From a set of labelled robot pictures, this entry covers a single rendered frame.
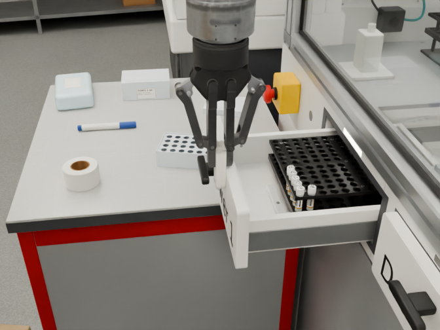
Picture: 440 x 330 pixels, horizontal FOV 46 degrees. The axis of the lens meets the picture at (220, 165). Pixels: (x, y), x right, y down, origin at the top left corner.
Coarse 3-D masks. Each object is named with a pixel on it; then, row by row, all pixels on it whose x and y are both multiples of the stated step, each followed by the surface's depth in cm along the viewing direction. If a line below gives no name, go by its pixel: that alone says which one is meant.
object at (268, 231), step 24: (264, 144) 96; (240, 168) 96; (264, 168) 96; (264, 192) 90; (264, 216) 75; (288, 216) 75; (312, 216) 75; (336, 216) 76; (360, 216) 76; (264, 240) 76; (288, 240) 76; (312, 240) 77; (336, 240) 78; (360, 240) 79
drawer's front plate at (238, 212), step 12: (228, 168) 79; (228, 180) 77; (228, 192) 78; (240, 192) 74; (228, 204) 79; (240, 204) 71; (228, 216) 80; (240, 216) 71; (228, 228) 81; (240, 228) 72; (240, 240) 73; (240, 252) 74; (240, 264) 75
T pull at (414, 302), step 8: (392, 280) 62; (392, 288) 61; (400, 288) 60; (400, 296) 59; (408, 296) 59; (416, 296) 60; (424, 296) 60; (400, 304) 59; (408, 304) 58; (416, 304) 58; (424, 304) 58; (432, 304) 58; (408, 312) 58; (416, 312) 57; (424, 312) 58; (432, 312) 58; (408, 320) 58; (416, 320) 56; (416, 328) 56; (424, 328) 56
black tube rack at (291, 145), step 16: (288, 144) 91; (304, 144) 92; (320, 144) 91; (336, 144) 91; (272, 160) 92; (304, 160) 87; (320, 160) 86; (336, 160) 86; (352, 160) 86; (304, 176) 83; (320, 176) 82; (336, 176) 88; (352, 176) 82; (320, 192) 79; (336, 192) 80; (352, 192) 79; (368, 192) 79; (304, 208) 80; (320, 208) 81
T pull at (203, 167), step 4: (200, 156) 85; (200, 160) 84; (204, 160) 84; (200, 164) 83; (204, 164) 83; (200, 168) 82; (204, 168) 82; (208, 168) 82; (212, 168) 82; (200, 172) 81; (204, 172) 81; (208, 172) 82; (212, 172) 82; (200, 176) 82; (204, 176) 80; (208, 176) 80; (204, 180) 80; (208, 180) 80; (204, 184) 80
